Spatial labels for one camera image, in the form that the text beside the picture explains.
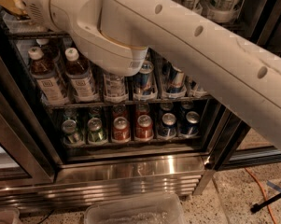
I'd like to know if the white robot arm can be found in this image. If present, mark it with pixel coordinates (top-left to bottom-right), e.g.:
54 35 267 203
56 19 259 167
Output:
0 0 281 150

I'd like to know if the stainless steel fridge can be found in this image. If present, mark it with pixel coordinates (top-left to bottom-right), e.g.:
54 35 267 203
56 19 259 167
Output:
0 6 272 212

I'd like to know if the left green soda can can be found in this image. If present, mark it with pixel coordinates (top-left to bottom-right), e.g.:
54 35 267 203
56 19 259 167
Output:
61 119 84 146

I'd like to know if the green soda can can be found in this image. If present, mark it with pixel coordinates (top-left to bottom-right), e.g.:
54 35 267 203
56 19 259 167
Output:
61 119 84 146
87 118 107 145

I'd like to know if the right green soda can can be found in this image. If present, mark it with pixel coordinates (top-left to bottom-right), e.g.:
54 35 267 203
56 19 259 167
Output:
87 118 107 145

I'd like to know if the front left Red Bull can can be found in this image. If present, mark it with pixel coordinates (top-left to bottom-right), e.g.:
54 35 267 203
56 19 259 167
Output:
133 61 156 100

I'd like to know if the red bull can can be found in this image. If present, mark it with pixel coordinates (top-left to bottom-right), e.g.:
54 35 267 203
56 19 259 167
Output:
162 63 185 98
189 79 207 98
133 61 156 100

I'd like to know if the left red soda can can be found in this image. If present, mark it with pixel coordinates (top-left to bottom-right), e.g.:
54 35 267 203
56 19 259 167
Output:
112 117 131 143

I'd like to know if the red soda can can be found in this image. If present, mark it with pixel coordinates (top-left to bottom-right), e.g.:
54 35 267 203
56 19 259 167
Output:
135 115 153 140
112 117 131 143

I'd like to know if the right red soda can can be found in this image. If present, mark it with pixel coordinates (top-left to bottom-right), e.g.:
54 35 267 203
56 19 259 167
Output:
135 115 153 140

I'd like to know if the front middle Red Bull can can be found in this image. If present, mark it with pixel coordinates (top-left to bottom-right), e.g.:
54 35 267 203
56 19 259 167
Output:
162 63 185 98

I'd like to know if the front right Red Bull can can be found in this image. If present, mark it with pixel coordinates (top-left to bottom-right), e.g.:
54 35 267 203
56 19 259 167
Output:
189 79 207 98

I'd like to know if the left blue soda can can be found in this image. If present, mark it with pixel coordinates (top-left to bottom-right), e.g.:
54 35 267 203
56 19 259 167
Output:
158 113 176 140

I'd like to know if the blue soda can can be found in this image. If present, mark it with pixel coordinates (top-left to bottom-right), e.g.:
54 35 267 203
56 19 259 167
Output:
158 113 176 140
180 111 200 136

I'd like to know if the right white green can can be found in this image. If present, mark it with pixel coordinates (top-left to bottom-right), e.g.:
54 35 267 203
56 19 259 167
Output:
201 0 241 23

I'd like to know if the right blue soda can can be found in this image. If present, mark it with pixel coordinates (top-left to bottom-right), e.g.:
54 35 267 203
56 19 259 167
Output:
180 111 200 136

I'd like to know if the open glass fridge door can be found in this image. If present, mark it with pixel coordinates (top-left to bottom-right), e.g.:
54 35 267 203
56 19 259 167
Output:
201 0 281 170

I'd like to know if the front left tea bottle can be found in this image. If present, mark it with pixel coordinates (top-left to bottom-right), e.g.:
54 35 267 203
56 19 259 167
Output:
28 47 69 105

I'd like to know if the tea bottle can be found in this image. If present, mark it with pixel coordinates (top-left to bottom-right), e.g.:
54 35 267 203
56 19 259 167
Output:
28 47 69 105
65 48 98 103
103 72 127 103

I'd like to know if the front middle tea bottle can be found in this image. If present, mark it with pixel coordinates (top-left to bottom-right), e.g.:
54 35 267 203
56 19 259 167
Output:
65 48 98 103

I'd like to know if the front right tea bottle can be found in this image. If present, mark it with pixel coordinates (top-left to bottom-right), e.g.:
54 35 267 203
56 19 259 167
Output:
103 72 127 103

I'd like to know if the clear plastic bin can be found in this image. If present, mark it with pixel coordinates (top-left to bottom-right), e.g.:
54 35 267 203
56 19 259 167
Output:
84 193 187 224

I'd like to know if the black stand leg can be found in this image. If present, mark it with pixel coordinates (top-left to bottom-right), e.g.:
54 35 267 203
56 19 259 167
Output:
250 192 281 214

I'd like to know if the orange extension cable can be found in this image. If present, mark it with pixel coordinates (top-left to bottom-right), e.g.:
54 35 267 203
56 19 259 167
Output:
244 167 278 224

